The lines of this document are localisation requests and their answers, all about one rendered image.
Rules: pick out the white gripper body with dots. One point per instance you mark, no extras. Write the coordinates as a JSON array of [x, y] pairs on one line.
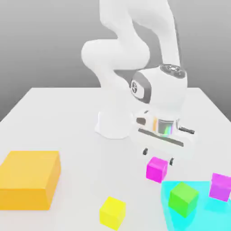
[[162, 144]]

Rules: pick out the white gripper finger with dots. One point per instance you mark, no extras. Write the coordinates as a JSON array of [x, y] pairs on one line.
[[172, 161], [145, 152]]

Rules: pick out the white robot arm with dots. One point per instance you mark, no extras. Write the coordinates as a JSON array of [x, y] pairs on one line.
[[115, 59]]

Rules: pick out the small magenta cube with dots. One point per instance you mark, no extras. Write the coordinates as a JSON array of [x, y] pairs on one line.
[[156, 170]]

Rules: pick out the small green cube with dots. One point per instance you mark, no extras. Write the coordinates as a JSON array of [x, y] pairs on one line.
[[182, 200]]

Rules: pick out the small purple cube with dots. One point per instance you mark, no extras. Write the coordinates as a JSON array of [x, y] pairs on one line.
[[220, 187]]

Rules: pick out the small yellow cube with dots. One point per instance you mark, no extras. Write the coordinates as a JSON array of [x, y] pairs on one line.
[[111, 213]]

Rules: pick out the large cyan box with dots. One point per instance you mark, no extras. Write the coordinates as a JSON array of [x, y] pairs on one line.
[[213, 216]]

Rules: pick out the large orange box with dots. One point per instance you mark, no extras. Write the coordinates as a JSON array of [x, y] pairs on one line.
[[25, 180]]

